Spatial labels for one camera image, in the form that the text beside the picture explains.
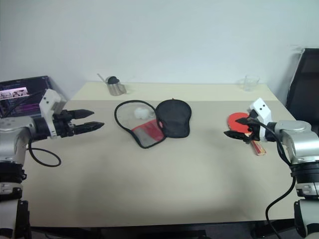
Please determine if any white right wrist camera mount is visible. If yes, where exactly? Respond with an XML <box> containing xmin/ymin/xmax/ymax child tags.
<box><xmin>247</xmin><ymin>98</ymin><xmax>272</xmax><ymax>143</ymax></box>

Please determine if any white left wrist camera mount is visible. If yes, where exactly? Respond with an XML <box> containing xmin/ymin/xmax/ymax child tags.
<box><xmin>39</xmin><ymin>89</ymin><xmax>67</xmax><ymax>139</ymax></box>

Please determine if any white fluffy pompom charm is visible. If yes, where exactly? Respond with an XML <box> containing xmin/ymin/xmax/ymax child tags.
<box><xmin>134</xmin><ymin>107</ymin><xmax>154</xmax><ymax>120</ymax></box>

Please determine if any black and red paddle case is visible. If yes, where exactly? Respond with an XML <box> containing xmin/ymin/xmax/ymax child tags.
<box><xmin>114</xmin><ymin>98</ymin><xmax>192</xmax><ymax>150</ymax></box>

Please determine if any open laptop computer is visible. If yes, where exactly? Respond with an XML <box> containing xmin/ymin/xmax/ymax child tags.
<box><xmin>0</xmin><ymin>75</ymin><xmax>68</xmax><ymax>119</ymax></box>

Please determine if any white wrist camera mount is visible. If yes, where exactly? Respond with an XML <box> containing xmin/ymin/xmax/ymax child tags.
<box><xmin>247</xmin><ymin>98</ymin><xmax>272</xmax><ymax>143</ymax></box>
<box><xmin>39</xmin><ymin>89</ymin><xmax>67</xmax><ymax>139</ymax></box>

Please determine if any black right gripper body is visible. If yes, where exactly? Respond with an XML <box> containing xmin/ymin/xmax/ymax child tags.
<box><xmin>245</xmin><ymin>109</ymin><xmax>261</xmax><ymax>145</ymax></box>

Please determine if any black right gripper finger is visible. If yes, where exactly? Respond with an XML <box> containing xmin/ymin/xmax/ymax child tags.
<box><xmin>223</xmin><ymin>129</ymin><xmax>250</xmax><ymax>143</ymax></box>
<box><xmin>235</xmin><ymin>117</ymin><xmax>253</xmax><ymax>126</ymax></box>

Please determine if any red table tennis paddle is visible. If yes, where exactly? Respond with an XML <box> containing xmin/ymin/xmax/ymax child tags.
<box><xmin>226</xmin><ymin>112</ymin><xmax>268</xmax><ymax>156</ymax></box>

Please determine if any clear glass cup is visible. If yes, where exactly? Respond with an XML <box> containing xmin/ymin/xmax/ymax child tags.
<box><xmin>236</xmin><ymin>74</ymin><xmax>261</xmax><ymax>93</ymax></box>

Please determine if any stainless steel cup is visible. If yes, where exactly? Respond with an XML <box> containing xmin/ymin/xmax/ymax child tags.
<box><xmin>106</xmin><ymin>77</ymin><xmax>128</xmax><ymax>97</ymax></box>

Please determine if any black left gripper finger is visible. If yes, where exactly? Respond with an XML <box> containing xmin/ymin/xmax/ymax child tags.
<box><xmin>71</xmin><ymin>109</ymin><xmax>95</xmax><ymax>120</ymax></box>
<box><xmin>73</xmin><ymin>121</ymin><xmax>106</xmax><ymax>135</ymax></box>

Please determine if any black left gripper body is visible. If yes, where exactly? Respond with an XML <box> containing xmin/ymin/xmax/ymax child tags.
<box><xmin>52</xmin><ymin>110</ymin><xmax>76</xmax><ymax>138</ymax></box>

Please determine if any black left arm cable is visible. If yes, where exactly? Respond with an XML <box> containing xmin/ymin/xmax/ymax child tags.
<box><xmin>4</xmin><ymin>90</ymin><xmax>62</xmax><ymax>167</ymax></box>

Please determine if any black chair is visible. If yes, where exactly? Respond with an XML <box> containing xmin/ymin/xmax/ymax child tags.
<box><xmin>286</xmin><ymin>47</ymin><xmax>319</xmax><ymax>130</ymax></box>

